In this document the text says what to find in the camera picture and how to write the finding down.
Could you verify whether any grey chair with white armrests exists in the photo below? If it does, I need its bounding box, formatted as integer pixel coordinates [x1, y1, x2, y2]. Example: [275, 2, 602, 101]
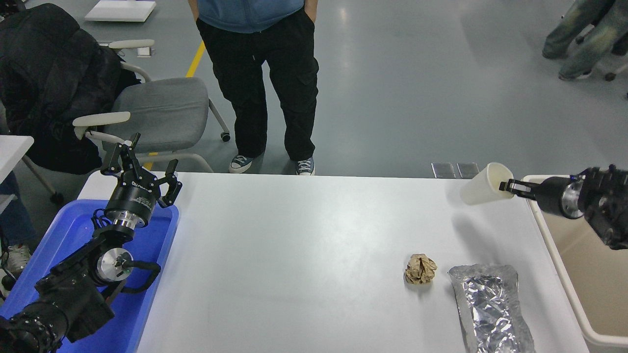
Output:
[22, 39, 231, 204]

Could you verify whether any standing person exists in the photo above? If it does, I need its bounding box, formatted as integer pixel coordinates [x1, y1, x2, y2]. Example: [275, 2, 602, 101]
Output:
[187, 0, 321, 176]

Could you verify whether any blue plastic tray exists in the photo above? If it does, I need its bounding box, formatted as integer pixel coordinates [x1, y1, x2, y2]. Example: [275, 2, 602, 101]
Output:
[0, 198, 180, 353]

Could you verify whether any crumpled silver foil tray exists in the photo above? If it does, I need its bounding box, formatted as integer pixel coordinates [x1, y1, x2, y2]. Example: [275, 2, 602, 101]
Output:
[447, 263, 536, 353]

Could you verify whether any white flat board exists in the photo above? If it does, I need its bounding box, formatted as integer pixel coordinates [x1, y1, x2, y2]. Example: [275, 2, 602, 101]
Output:
[84, 0, 157, 23]

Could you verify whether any crumpled tan paper ball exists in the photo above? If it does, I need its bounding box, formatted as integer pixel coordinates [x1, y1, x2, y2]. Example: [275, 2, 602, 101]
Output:
[404, 253, 438, 285]

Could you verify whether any white paper cup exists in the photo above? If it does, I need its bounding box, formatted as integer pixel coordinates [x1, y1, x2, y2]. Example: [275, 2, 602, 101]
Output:
[459, 162, 515, 206]

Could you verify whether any large pale plastic bin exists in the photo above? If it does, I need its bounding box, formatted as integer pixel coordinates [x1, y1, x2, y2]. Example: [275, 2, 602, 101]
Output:
[520, 174, 628, 349]

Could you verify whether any office chair wheeled base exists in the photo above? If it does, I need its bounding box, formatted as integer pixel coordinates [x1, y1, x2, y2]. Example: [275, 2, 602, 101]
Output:
[575, 27, 628, 99]

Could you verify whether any seated person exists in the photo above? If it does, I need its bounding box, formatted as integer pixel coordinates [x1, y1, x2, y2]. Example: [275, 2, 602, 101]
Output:
[542, 0, 628, 81]

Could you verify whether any person in jeans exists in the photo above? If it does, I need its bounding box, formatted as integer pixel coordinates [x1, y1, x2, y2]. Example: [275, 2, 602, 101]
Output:
[0, 171, 38, 291]

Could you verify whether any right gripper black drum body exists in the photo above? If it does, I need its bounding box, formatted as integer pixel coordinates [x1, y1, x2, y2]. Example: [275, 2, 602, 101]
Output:
[532, 176, 574, 218]

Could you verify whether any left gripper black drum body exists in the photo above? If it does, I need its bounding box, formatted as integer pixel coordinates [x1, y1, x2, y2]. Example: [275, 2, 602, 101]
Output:
[104, 174, 162, 228]

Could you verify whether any small white side table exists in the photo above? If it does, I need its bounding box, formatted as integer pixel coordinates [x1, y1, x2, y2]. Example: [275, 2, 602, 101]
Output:
[0, 135, 35, 185]

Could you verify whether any black jacket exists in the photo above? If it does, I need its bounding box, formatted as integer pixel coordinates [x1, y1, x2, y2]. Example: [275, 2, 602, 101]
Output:
[0, 2, 141, 175]

